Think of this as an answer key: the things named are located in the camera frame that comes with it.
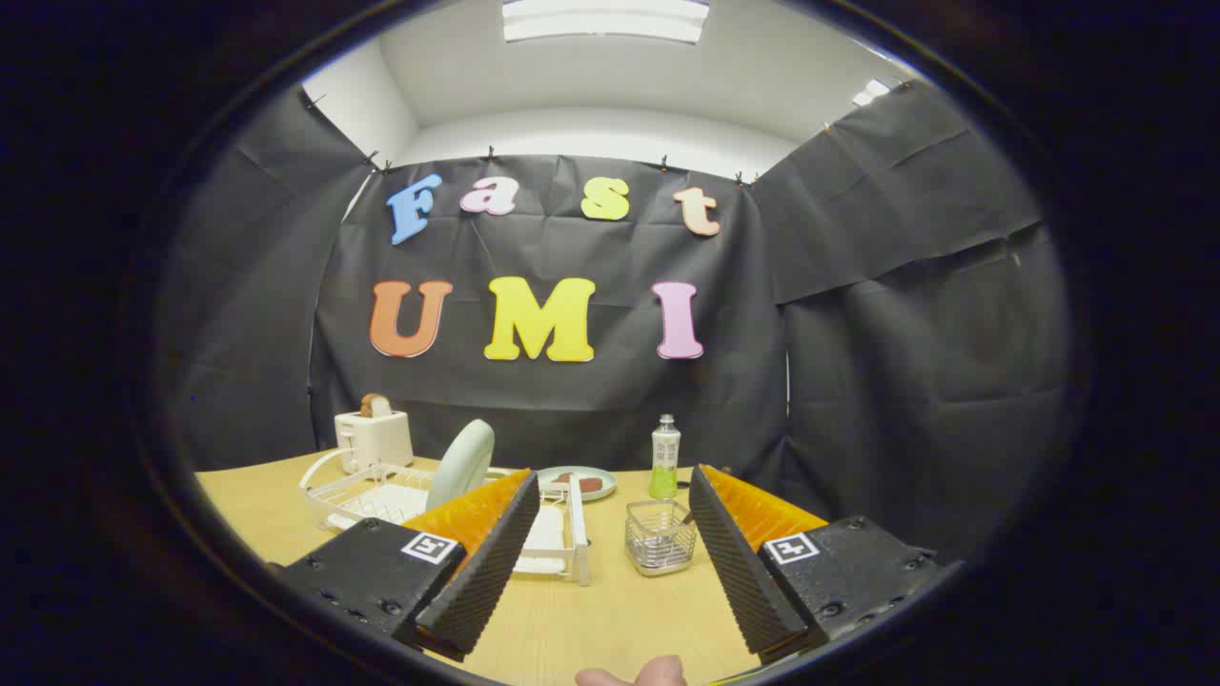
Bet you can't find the metal wire basket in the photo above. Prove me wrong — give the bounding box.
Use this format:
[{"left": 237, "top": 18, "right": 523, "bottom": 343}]
[{"left": 625, "top": 499, "right": 700, "bottom": 577}]

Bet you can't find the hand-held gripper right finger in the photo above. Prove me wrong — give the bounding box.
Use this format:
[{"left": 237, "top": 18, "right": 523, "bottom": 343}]
[{"left": 688, "top": 464, "right": 945, "bottom": 666}]

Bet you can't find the green drink bottle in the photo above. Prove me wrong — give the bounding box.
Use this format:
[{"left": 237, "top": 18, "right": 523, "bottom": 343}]
[{"left": 649, "top": 414, "right": 681, "bottom": 500}]

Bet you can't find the green plate with food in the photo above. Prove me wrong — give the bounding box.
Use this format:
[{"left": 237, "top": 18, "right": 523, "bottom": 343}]
[{"left": 537, "top": 465, "right": 618, "bottom": 503}]

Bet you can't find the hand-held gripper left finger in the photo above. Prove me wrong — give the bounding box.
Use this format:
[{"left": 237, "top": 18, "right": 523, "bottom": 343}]
[{"left": 276, "top": 467, "right": 541, "bottom": 663}]

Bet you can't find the light green plate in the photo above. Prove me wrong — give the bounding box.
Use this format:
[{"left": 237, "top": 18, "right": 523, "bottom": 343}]
[{"left": 425, "top": 419, "right": 497, "bottom": 511}]

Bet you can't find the black backdrop cloth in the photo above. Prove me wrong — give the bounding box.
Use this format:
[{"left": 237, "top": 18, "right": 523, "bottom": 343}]
[{"left": 157, "top": 81, "right": 1073, "bottom": 563}]

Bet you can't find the long ceiling light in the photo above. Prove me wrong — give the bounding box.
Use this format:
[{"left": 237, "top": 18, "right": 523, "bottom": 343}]
[{"left": 502, "top": 0, "right": 711, "bottom": 45}]

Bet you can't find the white dish rack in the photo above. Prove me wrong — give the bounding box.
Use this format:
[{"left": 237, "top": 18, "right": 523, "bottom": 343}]
[{"left": 299, "top": 448, "right": 592, "bottom": 587}]

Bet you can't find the cream toaster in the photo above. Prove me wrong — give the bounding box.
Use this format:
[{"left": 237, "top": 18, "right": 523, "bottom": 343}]
[{"left": 334, "top": 408, "right": 415, "bottom": 474}]

